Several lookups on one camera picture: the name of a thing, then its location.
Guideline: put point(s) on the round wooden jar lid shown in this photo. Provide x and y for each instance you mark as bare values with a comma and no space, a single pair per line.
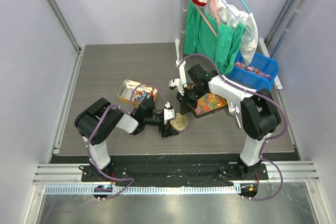
180,121

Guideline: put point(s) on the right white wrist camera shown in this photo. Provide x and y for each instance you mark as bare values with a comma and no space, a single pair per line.
179,84

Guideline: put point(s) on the silver metal scoop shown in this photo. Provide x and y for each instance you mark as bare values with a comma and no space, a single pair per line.
234,111

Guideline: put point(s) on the gold tin of gummy candies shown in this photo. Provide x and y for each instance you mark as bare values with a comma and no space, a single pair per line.
209,104

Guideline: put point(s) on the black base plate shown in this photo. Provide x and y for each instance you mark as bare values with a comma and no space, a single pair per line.
190,170

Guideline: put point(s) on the blue plastic bin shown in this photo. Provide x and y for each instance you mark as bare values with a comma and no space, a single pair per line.
258,75

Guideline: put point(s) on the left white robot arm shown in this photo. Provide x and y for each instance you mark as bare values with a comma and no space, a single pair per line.
97,122

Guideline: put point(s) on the white slotted cable duct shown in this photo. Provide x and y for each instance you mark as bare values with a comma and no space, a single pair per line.
104,190

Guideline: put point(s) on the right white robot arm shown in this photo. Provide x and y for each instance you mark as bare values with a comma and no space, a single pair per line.
259,114

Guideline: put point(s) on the white clothes rack stand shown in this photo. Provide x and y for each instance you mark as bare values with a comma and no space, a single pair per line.
179,45

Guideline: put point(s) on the clear glass jar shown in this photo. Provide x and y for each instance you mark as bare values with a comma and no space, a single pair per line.
180,130

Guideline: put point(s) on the white cloth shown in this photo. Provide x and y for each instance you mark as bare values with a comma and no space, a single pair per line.
231,16

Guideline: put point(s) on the green cloth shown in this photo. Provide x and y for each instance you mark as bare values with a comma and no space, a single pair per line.
220,43

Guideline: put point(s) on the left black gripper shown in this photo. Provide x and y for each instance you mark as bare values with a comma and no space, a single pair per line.
166,131

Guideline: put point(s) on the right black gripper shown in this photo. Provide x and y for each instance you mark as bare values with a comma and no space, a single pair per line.
186,105

